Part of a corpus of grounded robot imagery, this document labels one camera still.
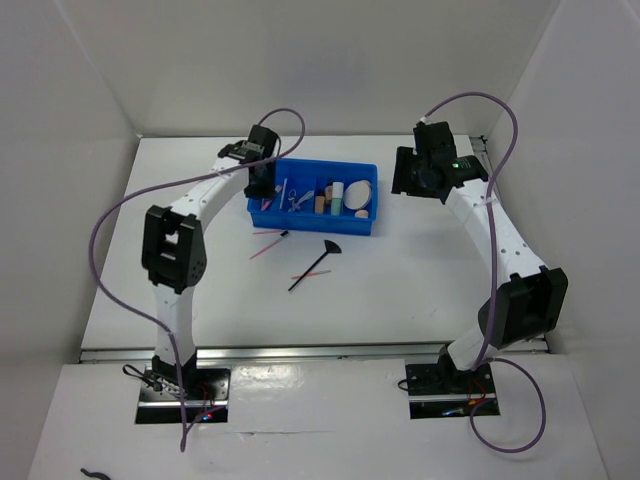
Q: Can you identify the purple eyelash curler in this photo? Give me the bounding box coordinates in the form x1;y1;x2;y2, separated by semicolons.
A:
288;189;314;212

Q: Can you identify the silver hair clip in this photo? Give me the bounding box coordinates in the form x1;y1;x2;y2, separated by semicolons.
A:
298;190;315;204

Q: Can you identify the pink brow comb brush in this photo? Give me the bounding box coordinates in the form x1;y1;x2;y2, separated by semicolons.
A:
249;231;289;260

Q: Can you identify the beige square foundation bottle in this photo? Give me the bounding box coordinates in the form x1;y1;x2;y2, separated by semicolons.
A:
314;195;326;214

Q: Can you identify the BB cream bottle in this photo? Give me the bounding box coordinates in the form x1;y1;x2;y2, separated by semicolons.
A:
324;178;333;205

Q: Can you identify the green bottle white cap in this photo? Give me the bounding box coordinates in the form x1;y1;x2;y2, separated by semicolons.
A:
330;181;344;216

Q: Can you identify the black fan brush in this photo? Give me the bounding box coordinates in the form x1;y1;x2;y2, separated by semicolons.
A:
288;240;342;293

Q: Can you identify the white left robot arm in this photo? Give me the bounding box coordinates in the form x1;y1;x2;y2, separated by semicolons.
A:
142;125;280;399

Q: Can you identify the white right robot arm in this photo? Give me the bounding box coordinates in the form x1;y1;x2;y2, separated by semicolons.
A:
391;120;569;392

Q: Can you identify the blue plastic organizer bin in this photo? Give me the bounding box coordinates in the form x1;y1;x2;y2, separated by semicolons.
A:
247;158;378;236

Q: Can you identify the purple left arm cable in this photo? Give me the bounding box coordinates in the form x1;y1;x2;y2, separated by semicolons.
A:
88;108;307;453

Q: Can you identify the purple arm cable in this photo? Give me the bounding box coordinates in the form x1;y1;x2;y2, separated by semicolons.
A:
419;91;546;454
88;108;307;453

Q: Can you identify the aluminium table edge rail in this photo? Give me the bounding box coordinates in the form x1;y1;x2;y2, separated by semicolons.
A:
77;339;551;364

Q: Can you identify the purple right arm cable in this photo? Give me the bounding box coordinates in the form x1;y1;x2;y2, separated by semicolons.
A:
419;91;546;454

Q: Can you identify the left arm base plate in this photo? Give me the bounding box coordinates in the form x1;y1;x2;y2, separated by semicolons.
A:
134;364;232;426

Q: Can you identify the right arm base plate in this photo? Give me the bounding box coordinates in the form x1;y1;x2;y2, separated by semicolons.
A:
397;364;500;420

